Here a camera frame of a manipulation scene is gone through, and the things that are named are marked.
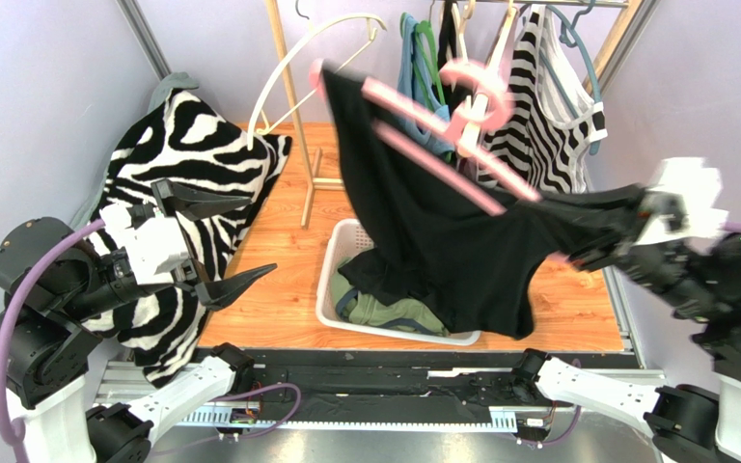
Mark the zebra print blanket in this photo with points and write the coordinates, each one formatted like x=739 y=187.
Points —
x=185 y=140

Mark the teal wire hanger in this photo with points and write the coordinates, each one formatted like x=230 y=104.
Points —
x=579 y=58

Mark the lilac ribbed tank top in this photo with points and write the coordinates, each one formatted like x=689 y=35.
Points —
x=472 y=131

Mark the wooden hanger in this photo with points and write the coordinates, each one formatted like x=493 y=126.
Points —
x=491 y=104

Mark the blue ribbed tank top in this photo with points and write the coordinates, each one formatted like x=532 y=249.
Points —
x=425 y=138

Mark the green hanger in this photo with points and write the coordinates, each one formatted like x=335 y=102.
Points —
x=418 y=75

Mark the black white striped tank top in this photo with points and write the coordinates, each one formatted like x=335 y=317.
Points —
x=554 y=122

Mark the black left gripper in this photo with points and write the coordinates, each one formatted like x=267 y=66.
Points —
x=196 y=203

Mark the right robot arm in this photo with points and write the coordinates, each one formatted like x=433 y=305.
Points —
x=686 y=423

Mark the black mounting rail base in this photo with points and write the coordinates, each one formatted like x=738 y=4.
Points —
x=430 y=391

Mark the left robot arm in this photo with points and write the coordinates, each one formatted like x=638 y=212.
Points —
x=55 y=278

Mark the wooden clothes rack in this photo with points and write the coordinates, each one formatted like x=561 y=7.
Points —
x=601 y=68

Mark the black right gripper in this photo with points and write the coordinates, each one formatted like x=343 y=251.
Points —
x=632 y=232

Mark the green tank top navy trim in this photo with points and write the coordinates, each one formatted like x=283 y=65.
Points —
x=356 y=307

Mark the white perforated plastic basket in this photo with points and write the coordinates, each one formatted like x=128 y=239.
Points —
x=348 y=240

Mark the pink hanger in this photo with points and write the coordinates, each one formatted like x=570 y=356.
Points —
x=454 y=122

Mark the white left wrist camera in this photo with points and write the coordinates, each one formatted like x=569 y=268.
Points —
x=155 y=249

